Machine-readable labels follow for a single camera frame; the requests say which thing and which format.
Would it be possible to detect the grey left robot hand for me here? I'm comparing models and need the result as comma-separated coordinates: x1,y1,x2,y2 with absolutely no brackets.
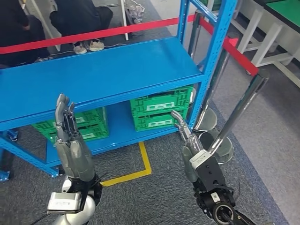
54,93,96,182

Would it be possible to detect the red barrier belt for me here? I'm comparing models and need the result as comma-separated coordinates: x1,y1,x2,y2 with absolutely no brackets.
0,14,196,56
198,16,260,77

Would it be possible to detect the chrome barrier stanchion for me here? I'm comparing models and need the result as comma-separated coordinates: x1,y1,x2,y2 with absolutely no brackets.
187,9,204,105
199,68,270,165
193,32,240,133

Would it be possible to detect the blue metal shelf rack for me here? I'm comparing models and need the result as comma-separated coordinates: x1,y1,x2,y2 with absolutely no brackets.
0,0,238,182

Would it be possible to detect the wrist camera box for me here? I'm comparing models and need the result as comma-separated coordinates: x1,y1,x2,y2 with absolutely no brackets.
189,150,227,193
47,192,82,215

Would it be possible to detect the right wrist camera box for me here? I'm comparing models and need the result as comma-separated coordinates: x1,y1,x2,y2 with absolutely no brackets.
189,150,227,193

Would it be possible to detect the white table green top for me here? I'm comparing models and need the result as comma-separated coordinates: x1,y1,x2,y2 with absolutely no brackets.
231,0,300,89

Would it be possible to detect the person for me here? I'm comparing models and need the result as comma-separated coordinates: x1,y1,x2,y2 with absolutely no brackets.
49,0,114,56
0,0,51,68

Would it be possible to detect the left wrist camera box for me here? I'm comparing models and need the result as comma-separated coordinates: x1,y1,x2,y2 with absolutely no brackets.
47,192,82,215

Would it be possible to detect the green plastic crate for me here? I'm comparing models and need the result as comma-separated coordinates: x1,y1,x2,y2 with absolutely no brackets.
32,119,110,144
133,110,189,133
130,86,194,118
52,107,109,129

